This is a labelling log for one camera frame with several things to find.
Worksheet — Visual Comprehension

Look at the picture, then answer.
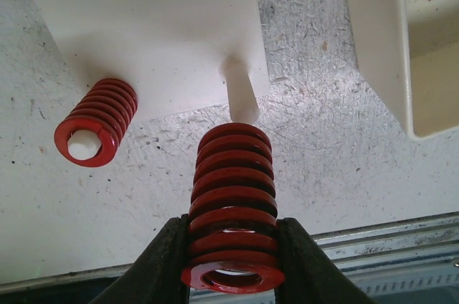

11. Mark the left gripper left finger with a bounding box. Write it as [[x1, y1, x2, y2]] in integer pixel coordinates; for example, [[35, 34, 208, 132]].
[[91, 214, 190, 304]]

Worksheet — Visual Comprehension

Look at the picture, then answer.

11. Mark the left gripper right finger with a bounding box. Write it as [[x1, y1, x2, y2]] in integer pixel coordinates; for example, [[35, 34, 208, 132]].
[[275, 218, 374, 304]]

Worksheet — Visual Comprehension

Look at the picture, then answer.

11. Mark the white peg base plate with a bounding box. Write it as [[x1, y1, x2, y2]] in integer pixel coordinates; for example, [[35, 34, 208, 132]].
[[34, 0, 270, 120]]

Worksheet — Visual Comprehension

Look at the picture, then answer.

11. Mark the white spring tray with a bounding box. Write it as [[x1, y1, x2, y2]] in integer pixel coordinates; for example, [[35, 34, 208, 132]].
[[347, 0, 458, 140]]

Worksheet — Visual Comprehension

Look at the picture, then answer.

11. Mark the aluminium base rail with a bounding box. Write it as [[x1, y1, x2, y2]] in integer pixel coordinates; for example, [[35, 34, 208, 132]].
[[1, 212, 458, 303]]

